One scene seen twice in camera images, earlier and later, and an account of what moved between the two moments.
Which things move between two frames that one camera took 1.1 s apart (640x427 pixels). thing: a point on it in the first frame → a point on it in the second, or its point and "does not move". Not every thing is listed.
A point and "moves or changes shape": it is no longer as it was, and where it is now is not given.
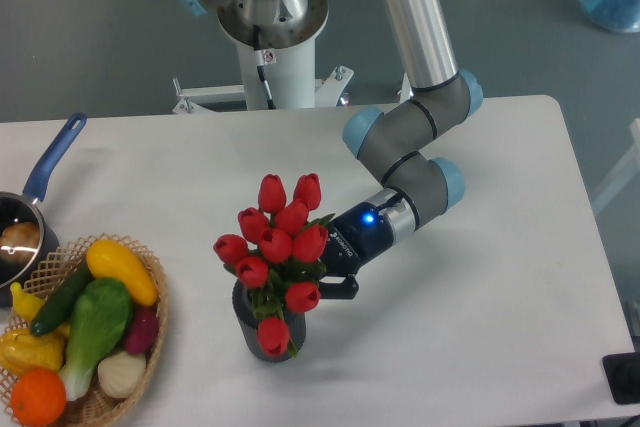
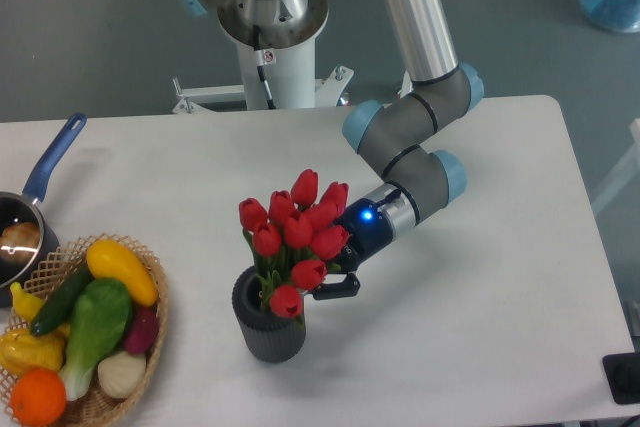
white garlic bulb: [120, 373] does not move
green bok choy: [100, 318] does not move
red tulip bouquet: [279, 257] moves or changes shape
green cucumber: [61, 302] does not move
